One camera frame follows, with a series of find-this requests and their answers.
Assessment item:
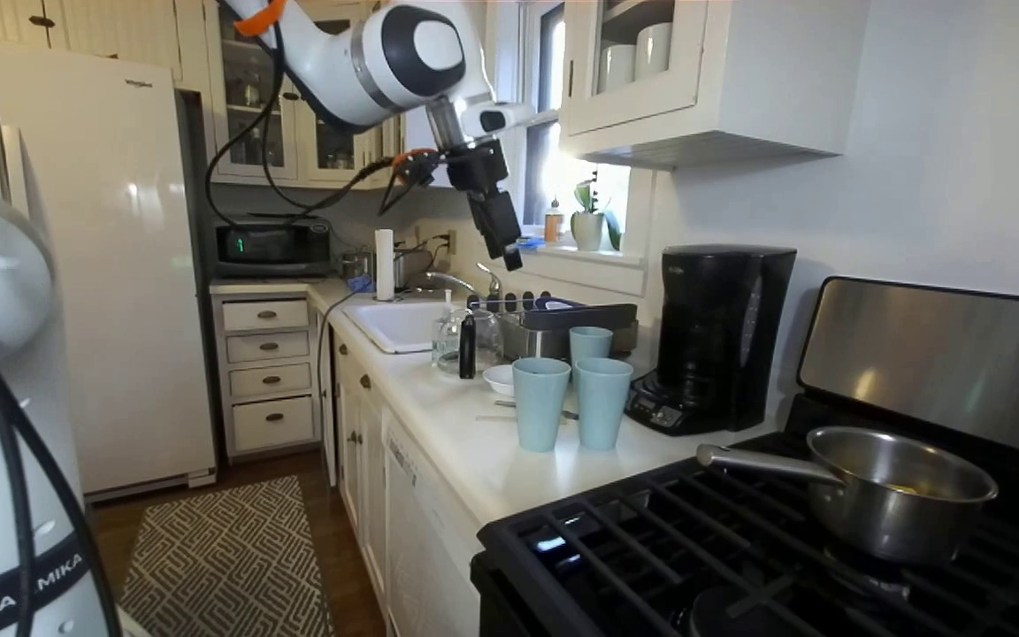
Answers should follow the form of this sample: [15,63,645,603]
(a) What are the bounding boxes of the white mug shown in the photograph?
[629,19,675,83]
[593,38,639,96]

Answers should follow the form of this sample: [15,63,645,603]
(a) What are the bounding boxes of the thick black base cable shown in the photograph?
[0,265,126,637]

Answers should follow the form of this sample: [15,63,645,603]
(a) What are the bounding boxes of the white drawer cabinet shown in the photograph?
[207,279,325,468]

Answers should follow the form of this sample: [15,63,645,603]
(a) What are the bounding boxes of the white wall cabinet with mugs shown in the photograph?
[555,0,874,170]

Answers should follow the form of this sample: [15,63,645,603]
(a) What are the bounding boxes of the black coffee maker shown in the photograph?
[624,240,799,438]

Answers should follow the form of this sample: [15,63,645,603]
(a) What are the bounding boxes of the dark dish rack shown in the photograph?
[468,287,645,365]

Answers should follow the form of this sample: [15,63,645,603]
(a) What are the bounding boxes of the stainless steel saucepan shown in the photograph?
[694,420,1004,571]

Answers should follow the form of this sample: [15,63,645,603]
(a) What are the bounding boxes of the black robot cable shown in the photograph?
[201,28,403,231]

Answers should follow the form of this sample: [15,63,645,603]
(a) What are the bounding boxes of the black bottle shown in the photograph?
[456,307,482,384]

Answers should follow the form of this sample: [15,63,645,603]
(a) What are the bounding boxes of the potted plant in white pot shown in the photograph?
[565,166,611,256]

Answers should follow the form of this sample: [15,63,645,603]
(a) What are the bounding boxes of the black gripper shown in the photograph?
[447,135,528,274]

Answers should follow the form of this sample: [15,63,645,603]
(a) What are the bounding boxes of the black dish rack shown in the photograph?
[468,274,1019,637]

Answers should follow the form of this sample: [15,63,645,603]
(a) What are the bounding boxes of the orange cable sleeve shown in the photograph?
[228,0,290,38]

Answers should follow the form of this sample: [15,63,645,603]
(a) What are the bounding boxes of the white refrigerator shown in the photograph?
[0,34,223,508]

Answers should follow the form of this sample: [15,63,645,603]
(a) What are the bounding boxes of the black microwave oven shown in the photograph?
[211,214,339,285]

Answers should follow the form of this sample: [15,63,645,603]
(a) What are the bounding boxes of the white lower kitchen cabinets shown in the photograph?
[325,314,491,637]

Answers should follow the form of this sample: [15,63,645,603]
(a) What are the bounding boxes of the white drawer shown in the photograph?
[227,398,320,461]
[223,331,313,369]
[220,298,313,338]
[227,361,318,403]

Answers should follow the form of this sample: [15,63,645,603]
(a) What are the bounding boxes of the light blue plastic cup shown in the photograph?
[565,323,616,365]
[510,353,572,456]
[570,353,638,456]

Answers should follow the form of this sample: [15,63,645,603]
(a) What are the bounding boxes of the patterned grey rug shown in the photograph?
[115,470,339,637]

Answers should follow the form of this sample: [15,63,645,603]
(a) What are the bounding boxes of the orange soap bottle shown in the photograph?
[539,194,570,252]

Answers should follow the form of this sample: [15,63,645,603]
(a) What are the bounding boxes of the chrome faucet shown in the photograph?
[418,265,482,304]

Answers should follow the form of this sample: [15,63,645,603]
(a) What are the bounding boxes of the paper towel roll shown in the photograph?
[372,222,401,304]

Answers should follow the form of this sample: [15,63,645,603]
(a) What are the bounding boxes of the clear glass jar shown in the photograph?
[428,301,510,372]

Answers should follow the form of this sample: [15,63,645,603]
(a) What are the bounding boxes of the kitchen window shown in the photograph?
[517,0,658,260]

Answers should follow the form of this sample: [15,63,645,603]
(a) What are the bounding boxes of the white sink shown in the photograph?
[337,295,468,359]

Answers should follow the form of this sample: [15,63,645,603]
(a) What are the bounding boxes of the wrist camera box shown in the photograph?
[475,104,514,139]

